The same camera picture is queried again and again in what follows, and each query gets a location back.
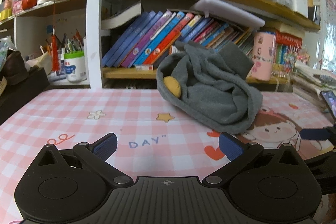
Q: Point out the white green-lidded pen jar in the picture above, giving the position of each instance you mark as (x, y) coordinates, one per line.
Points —
(74, 63)

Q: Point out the white tablet on books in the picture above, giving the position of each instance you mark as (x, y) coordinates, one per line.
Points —
(224, 10)

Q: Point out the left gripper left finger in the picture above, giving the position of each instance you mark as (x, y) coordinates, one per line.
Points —
(69, 185)

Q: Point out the row of blue purple books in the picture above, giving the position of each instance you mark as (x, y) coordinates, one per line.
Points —
(152, 35)

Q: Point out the red tassel ornament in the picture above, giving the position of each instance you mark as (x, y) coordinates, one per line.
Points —
(55, 63)

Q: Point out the white bookshelf frame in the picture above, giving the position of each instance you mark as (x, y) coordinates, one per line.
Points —
(93, 43)

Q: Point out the grey fleece garment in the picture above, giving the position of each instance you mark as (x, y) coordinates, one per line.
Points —
(210, 86)

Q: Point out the black box on left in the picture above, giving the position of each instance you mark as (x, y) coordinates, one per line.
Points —
(16, 96)

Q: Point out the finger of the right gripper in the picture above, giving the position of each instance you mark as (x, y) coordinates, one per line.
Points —
(326, 133)

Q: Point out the smartphone with lit screen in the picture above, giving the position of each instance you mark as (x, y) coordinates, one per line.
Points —
(330, 99)

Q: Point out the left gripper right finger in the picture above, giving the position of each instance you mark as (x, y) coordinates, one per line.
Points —
(264, 185)

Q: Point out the pink cartoon tumbler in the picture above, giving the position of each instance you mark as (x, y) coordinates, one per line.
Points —
(263, 55)

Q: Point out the pink checked tablecloth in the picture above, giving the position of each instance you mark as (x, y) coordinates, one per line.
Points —
(154, 137)

